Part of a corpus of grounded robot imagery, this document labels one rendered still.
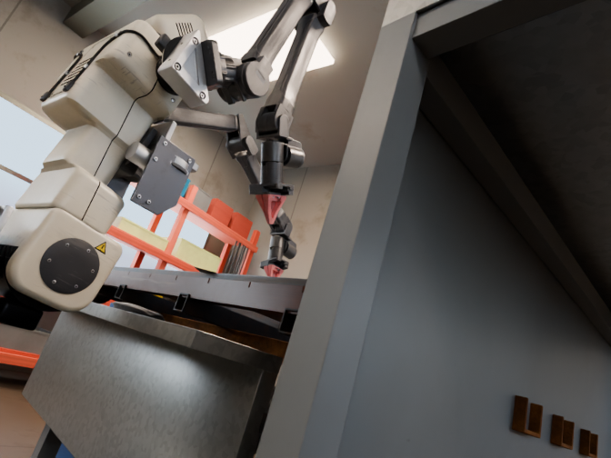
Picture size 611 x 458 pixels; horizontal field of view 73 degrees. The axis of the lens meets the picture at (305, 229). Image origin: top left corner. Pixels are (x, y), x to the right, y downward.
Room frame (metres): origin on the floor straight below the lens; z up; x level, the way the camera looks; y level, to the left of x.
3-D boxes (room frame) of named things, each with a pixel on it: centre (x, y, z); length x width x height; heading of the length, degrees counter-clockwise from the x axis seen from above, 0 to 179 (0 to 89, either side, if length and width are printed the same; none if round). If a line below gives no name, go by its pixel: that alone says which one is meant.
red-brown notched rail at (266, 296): (1.18, 0.25, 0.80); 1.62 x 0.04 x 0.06; 41
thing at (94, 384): (1.30, 0.41, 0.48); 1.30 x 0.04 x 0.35; 41
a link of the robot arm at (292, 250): (1.64, 0.07, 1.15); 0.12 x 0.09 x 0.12; 138
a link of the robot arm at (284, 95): (0.91, 0.15, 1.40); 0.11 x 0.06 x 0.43; 50
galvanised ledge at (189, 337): (1.25, 0.47, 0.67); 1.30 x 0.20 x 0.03; 41
